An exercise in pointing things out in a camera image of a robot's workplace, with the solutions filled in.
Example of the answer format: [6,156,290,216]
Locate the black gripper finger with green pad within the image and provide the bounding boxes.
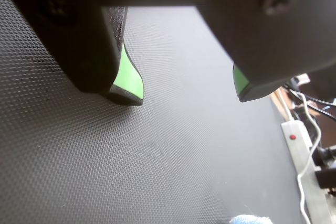
[0,0,145,106]
[187,0,336,103]

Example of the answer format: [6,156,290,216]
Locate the blue white yarn block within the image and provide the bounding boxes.
[229,214,273,224]

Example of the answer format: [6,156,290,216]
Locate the thin black cable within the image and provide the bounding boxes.
[306,102,336,119]
[285,83,336,105]

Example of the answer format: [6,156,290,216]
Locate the white power strip red switch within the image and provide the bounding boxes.
[280,120,336,224]

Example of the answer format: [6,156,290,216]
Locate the white cable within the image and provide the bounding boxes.
[288,90,323,224]

